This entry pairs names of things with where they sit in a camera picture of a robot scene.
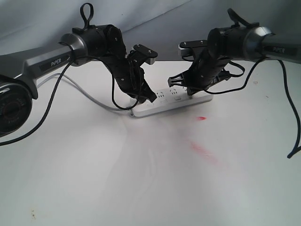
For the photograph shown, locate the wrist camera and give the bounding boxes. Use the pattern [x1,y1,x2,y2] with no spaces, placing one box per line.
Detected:
[178,40,207,62]
[132,44,158,66]

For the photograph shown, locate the white power strip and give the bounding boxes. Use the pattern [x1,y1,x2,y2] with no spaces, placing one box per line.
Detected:
[130,87,213,118]

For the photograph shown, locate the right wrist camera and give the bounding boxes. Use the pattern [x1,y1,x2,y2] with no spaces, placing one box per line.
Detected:
[178,40,207,62]

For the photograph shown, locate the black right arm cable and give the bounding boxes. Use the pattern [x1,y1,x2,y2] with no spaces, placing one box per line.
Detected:
[204,58,301,159]

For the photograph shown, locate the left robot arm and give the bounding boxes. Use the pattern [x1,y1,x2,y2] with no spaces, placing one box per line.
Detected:
[0,24,157,136]

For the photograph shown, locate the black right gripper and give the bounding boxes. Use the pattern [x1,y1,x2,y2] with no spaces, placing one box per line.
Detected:
[167,50,230,97]

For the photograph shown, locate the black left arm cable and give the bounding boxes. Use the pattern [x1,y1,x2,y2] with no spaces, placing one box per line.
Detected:
[0,53,142,146]

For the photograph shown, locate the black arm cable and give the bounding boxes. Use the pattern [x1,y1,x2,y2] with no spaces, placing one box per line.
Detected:
[204,58,301,159]
[0,53,142,146]

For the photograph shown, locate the grey power cable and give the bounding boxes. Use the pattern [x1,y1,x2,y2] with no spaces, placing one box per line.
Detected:
[36,73,134,113]

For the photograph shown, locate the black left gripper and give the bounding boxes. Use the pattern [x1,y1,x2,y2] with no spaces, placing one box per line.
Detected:
[103,53,157,105]

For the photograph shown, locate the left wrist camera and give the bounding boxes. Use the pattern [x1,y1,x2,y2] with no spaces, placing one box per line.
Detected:
[132,44,158,66]

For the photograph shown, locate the white backdrop cloth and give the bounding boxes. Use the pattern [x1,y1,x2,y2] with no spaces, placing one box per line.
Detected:
[0,0,301,61]

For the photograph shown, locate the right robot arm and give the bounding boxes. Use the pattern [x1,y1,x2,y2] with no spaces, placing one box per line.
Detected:
[168,8,301,96]

